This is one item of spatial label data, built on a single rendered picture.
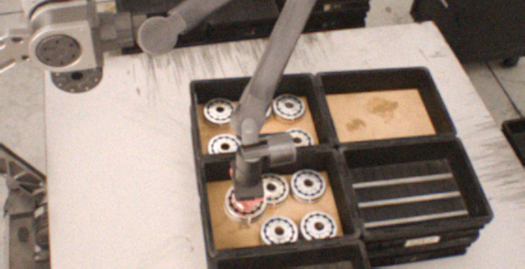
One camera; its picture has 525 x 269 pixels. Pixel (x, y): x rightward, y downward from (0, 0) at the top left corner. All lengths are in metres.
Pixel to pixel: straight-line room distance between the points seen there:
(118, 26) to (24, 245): 1.34
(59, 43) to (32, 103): 1.93
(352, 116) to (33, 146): 1.62
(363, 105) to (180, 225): 0.71
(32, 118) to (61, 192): 1.19
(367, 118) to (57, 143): 1.02
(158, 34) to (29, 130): 1.89
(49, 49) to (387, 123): 1.15
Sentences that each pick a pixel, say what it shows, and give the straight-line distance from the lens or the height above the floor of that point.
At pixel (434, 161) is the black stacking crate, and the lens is 1.93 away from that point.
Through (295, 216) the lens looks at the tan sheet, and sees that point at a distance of 1.70.
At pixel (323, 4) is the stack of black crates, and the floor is 0.53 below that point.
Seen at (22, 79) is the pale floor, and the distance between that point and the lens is 3.27.
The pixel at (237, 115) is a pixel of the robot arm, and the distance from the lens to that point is 1.27.
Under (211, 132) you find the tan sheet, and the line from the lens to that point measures 1.85.
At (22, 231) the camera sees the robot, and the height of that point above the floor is 0.24.
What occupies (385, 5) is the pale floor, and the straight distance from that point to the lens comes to 3.79.
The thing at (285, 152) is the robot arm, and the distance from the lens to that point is 1.30.
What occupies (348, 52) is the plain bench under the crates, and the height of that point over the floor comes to 0.70.
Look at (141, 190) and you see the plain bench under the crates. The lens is 1.89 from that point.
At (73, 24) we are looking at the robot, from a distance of 1.20.
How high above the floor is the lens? 2.29
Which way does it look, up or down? 50 degrees down
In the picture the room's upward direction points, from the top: 7 degrees clockwise
